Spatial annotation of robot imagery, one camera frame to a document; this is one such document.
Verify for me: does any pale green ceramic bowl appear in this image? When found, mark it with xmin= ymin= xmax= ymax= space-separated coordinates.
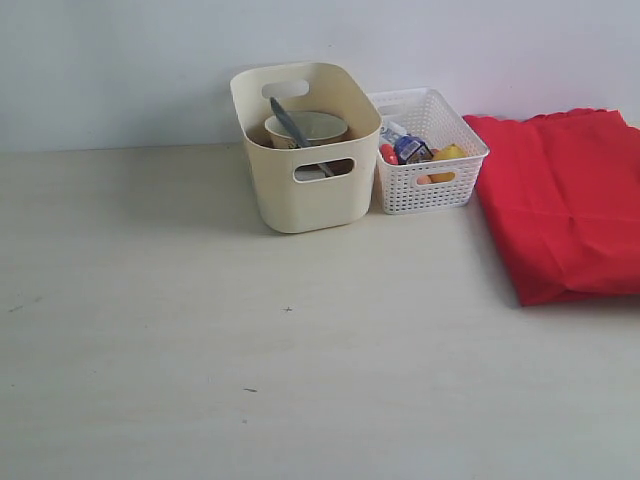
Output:
xmin=264 ymin=111 xmax=349 ymax=149

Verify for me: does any brown wooden plate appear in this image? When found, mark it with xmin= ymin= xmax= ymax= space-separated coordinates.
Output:
xmin=318 ymin=158 xmax=355 ymax=177

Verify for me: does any stainless steel cup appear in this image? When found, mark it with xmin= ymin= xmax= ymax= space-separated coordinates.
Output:
xmin=294 ymin=168 xmax=326 ymax=182

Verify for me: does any silver table knife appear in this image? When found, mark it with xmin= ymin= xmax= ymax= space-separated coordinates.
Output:
xmin=269 ymin=97 xmax=347 ymax=148

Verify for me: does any cream plastic storage bin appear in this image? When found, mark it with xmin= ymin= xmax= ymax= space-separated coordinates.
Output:
xmin=230 ymin=62 xmax=382 ymax=233

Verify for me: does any yellow lemon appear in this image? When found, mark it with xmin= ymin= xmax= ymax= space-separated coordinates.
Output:
xmin=430 ymin=144 xmax=467 ymax=183

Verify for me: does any white perforated plastic basket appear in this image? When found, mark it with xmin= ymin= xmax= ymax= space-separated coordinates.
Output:
xmin=369 ymin=87 xmax=489 ymax=215

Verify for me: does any red sausage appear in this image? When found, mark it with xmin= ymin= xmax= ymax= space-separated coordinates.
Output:
xmin=379 ymin=143 xmax=400 ymax=165

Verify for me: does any red scalloped cloth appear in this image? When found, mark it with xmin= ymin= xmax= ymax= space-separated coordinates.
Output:
xmin=464 ymin=108 xmax=639 ymax=306

